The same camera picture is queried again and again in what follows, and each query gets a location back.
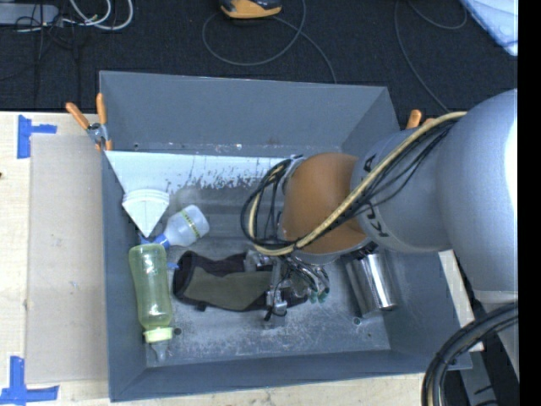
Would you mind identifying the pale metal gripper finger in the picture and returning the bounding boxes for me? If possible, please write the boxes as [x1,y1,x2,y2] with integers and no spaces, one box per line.
[271,300,289,330]
[263,289,281,322]

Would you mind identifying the dark olive fabric pouch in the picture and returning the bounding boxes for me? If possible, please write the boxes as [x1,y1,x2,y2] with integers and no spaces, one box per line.
[172,250,310,313]

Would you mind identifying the shiny metal can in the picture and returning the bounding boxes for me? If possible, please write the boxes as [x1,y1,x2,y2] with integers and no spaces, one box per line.
[342,250,401,317]

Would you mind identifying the clear plastic bottle blue cap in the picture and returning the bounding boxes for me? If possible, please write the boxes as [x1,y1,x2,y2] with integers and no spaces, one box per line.
[140,204,211,250]

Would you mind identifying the yellow-green baby bottle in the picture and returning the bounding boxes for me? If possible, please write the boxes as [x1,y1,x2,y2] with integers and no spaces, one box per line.
[128,243,176,364]

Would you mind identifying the white folded paper cone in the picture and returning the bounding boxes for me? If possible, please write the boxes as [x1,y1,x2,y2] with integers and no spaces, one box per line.
[121,188,171,239]

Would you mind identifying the grey metal bin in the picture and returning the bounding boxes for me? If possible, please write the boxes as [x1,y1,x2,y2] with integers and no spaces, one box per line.
[98,70,473,403]

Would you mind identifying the pale cardboard board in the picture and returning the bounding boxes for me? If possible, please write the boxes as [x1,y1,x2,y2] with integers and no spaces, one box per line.
[24,133,112,385]

